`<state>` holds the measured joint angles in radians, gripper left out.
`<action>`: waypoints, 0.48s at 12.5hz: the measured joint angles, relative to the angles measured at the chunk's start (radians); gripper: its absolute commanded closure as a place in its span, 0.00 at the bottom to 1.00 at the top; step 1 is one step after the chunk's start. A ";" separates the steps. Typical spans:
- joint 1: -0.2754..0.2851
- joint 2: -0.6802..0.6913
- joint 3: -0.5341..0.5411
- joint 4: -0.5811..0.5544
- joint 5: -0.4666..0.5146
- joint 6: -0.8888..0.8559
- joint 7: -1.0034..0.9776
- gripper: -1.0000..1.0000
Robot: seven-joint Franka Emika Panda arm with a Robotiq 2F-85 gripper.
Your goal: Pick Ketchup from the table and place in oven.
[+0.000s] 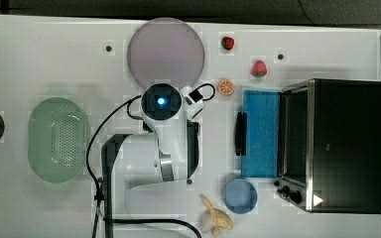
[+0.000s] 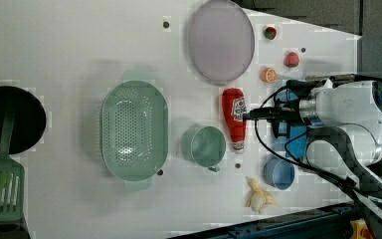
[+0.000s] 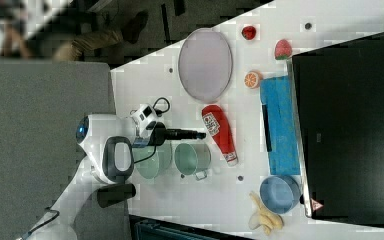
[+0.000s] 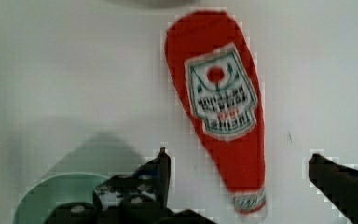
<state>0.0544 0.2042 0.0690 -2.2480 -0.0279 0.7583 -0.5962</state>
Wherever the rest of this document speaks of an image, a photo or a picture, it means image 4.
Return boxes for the red plush ketchup bottle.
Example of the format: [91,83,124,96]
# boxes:
[164,10,266,214]

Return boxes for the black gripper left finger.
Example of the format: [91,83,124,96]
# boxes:
[93,147,171,211]

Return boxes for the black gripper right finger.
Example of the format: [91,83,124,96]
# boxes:
[308,153,358,224]

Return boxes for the green mug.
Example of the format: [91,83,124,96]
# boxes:
[12,173,107,224]

